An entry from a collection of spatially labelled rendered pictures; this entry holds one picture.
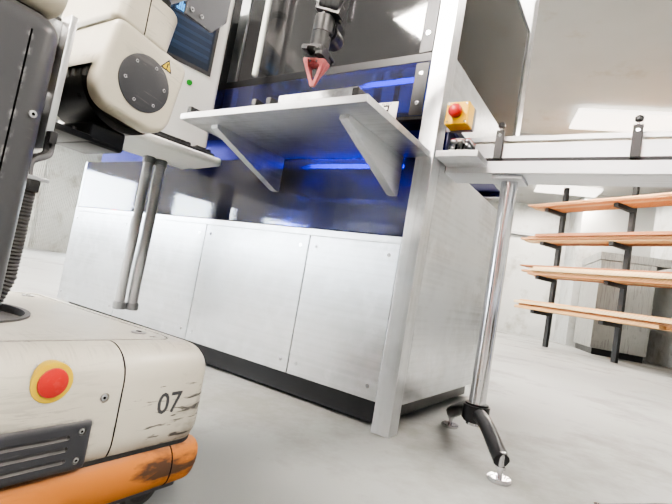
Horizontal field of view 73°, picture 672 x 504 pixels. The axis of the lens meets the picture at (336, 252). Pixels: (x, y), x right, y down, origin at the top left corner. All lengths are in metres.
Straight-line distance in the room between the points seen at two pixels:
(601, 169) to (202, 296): 1.48
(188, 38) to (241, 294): 1.03
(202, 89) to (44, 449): 1.58
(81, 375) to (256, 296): 1.11
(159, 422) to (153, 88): 0.60
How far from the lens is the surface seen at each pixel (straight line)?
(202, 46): 2.08
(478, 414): 1.45
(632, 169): 1.45
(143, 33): 0.98
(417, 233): 1.41
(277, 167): 1.75
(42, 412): 0.69
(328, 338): 1.53
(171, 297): 2.10
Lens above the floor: 0.42
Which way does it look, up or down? 4 degrees up
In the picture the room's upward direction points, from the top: 10 degrees clockwise
